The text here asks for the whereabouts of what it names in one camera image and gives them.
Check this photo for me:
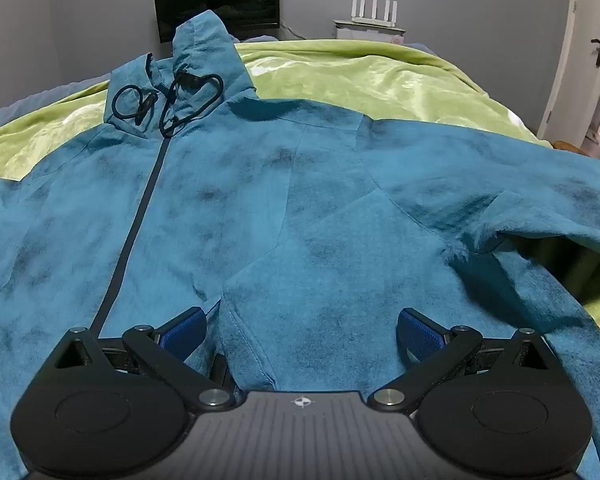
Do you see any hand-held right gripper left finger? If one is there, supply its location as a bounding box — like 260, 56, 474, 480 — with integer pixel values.
55, 306, 236, 412

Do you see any white wifi router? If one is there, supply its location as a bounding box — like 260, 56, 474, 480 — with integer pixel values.
350, 0, 399, 23

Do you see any teal hooded zip jacket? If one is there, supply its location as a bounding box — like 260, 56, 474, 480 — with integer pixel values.
0, 9, 600, 480

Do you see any green fleece blanket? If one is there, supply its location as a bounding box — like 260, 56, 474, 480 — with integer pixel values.
0, 40, 600, 346

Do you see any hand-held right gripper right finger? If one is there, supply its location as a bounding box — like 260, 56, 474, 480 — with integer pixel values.
367, 308, 552, 414

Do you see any black television cable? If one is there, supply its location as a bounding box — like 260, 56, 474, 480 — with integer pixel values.
279, 16, 308, 41

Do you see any white door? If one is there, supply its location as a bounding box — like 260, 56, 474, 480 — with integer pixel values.
536, 0, 600, 161

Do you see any white bin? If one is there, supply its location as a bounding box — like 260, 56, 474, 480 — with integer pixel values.
332, 19, 407, 44

